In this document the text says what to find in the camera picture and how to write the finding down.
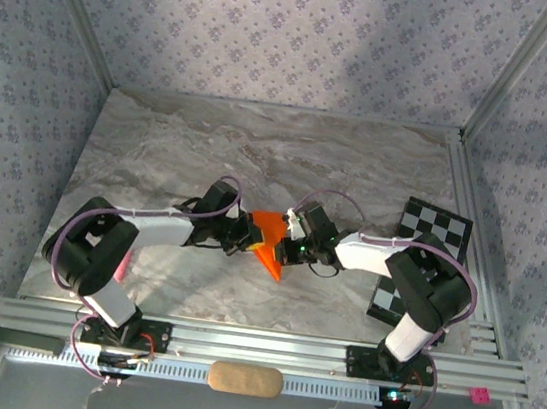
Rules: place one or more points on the orange paper sheet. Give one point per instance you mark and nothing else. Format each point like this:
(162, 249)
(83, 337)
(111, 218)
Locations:
(268, 259)

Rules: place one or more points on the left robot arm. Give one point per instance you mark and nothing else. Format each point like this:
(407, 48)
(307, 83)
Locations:
(106, 303)

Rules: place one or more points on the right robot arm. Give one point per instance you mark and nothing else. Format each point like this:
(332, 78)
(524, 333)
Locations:
(368, 254)

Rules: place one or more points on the black white checkerboard panel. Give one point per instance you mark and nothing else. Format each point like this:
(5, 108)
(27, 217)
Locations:
(433, 218)

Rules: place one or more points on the pink paper piece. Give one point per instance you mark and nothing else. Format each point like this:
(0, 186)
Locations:
(122, 265)

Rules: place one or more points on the tan oval pad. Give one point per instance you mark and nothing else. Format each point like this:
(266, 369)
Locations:
(245, 380)

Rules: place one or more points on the pink cube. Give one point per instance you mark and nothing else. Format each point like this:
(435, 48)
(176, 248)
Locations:
(479, 396)

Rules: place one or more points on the black flat bar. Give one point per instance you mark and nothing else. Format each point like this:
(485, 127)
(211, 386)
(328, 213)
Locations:
(23, 340)

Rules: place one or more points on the long aluminium mounting rail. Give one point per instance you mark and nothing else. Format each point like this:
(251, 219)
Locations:
(259, 349)

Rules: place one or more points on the thin aluminium edge rail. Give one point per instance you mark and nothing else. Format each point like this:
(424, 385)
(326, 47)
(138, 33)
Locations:
(286, 109)

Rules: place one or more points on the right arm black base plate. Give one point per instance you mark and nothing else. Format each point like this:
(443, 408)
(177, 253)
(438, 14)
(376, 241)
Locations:
(358, 362)

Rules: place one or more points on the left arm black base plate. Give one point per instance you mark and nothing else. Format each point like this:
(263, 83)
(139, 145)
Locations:
(157, 338)

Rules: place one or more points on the aluminium side rail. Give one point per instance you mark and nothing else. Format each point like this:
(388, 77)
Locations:
(463, 189)

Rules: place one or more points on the aluminium frame post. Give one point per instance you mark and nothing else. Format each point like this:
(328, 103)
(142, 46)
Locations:
(512, 69)
(81, 13)

